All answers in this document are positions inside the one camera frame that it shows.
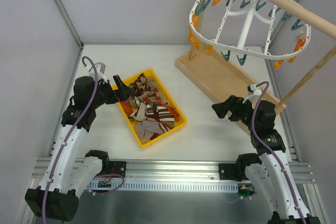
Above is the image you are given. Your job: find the brown white striped sock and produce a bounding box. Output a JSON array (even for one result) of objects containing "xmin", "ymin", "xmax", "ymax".
[{"xmin": 128, "ymin": 102, "xmax": 175, "ymax": 129}]

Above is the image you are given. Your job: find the brown argyle sock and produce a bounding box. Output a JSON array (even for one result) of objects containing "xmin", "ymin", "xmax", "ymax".
[{"xmin": 129, "ymin": 73, "xmax": 159, "ymax": 97}]

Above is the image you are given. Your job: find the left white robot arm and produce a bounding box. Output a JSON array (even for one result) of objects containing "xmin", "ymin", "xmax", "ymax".
[{"xmin": 25, "ymin": 75, "xmax": 132, "ymax": 221}]

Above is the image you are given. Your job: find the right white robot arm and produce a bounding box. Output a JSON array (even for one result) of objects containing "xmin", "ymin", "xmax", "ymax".
[{"xmin": 212, "ymin": 95, "xmax": 320, "ymax": 223}]

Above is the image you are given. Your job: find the wooden hanger stand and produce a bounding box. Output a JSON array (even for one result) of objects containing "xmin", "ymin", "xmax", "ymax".
[{"xmin": 175, "ymin": 0, "xmax": 336, "ymax": 138}]

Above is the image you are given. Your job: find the white round clip hanger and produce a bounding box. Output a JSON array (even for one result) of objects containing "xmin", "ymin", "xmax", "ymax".
[{"xmin": 189, "ymin": 0, "xmax": 311, "ymax": 63}]

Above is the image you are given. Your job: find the yellow plastic tray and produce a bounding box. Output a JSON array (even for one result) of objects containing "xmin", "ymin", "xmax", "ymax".
[{"xmin": 119, "ymin": 69, "xmax": 187, "ymax": 148}]

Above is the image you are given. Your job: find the grey sock with striped cuff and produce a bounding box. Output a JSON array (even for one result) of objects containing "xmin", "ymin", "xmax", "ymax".
[{"xmin": 135, "ymin": 120, "xmax": 169, "ymax": 140}]

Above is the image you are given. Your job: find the orange sock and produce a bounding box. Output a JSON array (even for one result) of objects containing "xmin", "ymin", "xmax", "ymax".
[{"xmin": 160, "ymin": 102, "xmax": 180, "ymax": 121}]

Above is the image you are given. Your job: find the teal clothes peg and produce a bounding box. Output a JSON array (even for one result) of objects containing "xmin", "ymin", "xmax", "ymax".
[
  {"xmin": 220, "ymin": 50, "xmax": 231, "ymax": 61},
  {"xmin": 236, "ymin": 54, "xmax": 247, "ymax": 66}
]

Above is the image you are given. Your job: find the green circuit board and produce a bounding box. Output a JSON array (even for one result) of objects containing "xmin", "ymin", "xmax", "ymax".
[{"xmin": 237, "ymin": 185, "xmax": 255, "ymax": 198}]

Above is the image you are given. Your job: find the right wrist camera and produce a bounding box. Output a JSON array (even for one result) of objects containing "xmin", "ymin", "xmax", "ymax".
[{"xmin": 247, "ymin": 84, "xmax": 259, "ymax": 94}]

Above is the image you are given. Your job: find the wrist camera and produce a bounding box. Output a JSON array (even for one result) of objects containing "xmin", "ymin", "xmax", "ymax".
[
  {"xmin": 94, "ymin": 62, "xmax": 106, "ymax": 74},
  {"xmin": 247, "ymin": 84, "xmax": 259, "ymax": 94}
]

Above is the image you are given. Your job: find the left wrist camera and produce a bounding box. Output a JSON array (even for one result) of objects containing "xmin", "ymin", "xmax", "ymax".
[{"xmin": 94, "ymin": 62, "xmax": 106, "ymax": 74}]

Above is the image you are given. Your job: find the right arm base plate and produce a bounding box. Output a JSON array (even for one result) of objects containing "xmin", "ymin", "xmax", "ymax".
[{"xmin": 218, "ymin": 163, "xmax": 238, "ymax": 181}]

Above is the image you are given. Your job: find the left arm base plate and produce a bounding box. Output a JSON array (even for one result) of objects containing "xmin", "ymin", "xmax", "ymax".
[{"xmin": 107, "ymin": 161, "xmax": 127, "ymax": 177}]

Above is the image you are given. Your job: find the aluminium mounting rail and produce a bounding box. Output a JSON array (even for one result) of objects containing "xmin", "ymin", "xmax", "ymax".
[{"xmin": 32, "ymin": 158, "xmax": 317, "ymax": 184}]

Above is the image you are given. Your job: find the perforated cable duct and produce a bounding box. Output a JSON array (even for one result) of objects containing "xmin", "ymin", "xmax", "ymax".
[{"xmin": 88, "ymin": 180, "xmax": 239, "ymax": 193}]

